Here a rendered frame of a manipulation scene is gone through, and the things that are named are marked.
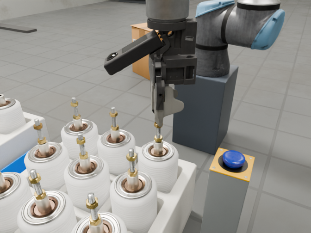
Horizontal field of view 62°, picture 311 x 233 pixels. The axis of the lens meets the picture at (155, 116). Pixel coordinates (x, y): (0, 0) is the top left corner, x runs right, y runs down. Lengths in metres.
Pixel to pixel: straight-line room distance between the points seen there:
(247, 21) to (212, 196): 0.50
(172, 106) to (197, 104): 0.42
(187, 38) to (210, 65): 0.41
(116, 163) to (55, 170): 0.14
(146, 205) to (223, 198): 0.14
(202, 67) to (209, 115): 0.17
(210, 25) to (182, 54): 0.38
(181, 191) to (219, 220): 0.11
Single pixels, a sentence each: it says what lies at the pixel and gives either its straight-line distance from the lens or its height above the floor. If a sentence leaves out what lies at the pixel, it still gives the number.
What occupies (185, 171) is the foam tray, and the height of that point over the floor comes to 0.18.
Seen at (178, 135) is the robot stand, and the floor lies 0.04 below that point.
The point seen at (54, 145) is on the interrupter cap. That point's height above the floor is 0.25.
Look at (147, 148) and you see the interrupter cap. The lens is 0.62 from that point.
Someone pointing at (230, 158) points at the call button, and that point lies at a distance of 0.49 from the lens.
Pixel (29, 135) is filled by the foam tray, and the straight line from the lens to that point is 0.93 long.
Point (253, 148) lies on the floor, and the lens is 1.10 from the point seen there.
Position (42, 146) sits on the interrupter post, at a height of 0.28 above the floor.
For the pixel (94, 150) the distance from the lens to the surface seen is 0.73.
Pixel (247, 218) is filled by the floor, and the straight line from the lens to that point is 0.84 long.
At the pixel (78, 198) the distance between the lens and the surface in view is 0.59.
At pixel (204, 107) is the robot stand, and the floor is 0.19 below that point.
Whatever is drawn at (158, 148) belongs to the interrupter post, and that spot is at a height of 0.27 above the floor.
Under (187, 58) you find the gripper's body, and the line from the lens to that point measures 0.48.
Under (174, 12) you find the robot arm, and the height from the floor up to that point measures 0.56.
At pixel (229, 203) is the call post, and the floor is 0.25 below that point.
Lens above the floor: 0.63
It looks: 31 degrees down
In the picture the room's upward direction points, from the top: straight up
